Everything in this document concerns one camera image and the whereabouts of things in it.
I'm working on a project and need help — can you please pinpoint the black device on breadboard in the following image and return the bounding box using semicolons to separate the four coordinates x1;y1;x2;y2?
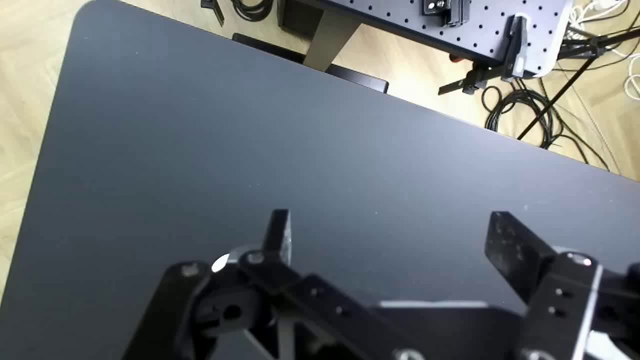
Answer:
421;0;471;29

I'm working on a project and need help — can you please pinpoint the white cable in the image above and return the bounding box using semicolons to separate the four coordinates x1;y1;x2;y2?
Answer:
619;50;640;104

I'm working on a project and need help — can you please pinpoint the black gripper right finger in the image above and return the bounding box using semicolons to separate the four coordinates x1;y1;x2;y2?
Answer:
483;211;640;360

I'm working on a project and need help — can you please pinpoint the coiled black floor cable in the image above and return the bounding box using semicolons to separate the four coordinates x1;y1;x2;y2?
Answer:
479;78;615;172

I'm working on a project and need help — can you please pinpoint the small black cable coil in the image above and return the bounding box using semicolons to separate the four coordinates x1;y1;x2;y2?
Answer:
228;0;276;25

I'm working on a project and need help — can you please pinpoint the grey table leg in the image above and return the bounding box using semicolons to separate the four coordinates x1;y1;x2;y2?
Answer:
301;8;365;72

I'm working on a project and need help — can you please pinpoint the black case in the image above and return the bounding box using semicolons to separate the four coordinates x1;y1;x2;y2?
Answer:
276;0;327;38

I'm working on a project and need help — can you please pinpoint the perforated grey breadboard table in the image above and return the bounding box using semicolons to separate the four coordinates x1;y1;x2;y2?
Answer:
325;0;575;78

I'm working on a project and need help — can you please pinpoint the black table foot bar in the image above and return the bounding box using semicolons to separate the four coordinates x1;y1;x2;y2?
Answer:
229;33;389;94

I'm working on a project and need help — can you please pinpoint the black clamp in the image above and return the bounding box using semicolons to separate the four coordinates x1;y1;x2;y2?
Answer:
435;15;527;96

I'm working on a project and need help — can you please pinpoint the thin black stand rod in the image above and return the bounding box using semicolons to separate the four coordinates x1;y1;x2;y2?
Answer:
516;27;640;142

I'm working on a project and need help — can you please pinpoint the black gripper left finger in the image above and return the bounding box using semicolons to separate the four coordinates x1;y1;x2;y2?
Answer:
121;208;402;360

